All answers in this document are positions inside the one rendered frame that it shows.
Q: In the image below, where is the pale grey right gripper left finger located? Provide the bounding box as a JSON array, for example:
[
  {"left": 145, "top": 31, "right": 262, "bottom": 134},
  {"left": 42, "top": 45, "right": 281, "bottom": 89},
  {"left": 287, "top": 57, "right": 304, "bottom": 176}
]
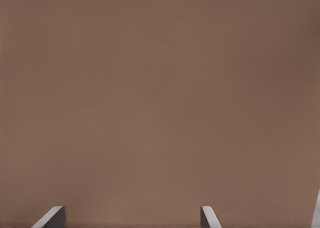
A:
[{"left": 31, "top": 205, "right": 66, "bottom": 228}]

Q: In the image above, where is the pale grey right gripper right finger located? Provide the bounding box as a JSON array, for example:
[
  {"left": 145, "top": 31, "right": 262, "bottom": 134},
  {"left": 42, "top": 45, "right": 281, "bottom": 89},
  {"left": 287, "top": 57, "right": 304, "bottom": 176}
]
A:
[{"left": 200, "top": 205, "right": 223, "bottom": 228}]

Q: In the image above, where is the silver frame post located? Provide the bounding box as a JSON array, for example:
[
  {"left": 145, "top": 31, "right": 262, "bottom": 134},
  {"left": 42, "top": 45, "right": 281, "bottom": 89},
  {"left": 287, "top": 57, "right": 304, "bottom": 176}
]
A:
[{"left": 311, "top": 189, "right": 320, "bottom": 228}]

